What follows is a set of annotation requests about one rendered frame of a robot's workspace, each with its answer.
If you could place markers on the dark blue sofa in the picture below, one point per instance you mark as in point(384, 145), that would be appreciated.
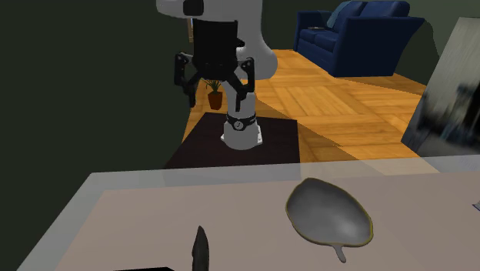
point(360, 41)

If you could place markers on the potted plant in brown pot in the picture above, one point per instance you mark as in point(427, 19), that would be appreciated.
point(215, 98)

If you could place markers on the grey streaked flat panel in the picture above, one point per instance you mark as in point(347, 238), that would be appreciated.
point(446, 94)

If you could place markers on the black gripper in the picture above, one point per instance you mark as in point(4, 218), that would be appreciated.
point(214, 45)

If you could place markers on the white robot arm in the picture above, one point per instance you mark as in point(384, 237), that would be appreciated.
point(245, 22)

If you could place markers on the dark grey pointed object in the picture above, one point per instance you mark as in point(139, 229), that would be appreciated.
point(200, 247)

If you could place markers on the grey leaf-shaped dish, yellow rim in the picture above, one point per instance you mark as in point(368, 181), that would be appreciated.
point(326, 214)

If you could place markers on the dark robot stand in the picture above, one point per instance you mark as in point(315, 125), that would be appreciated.
point(273, 144)

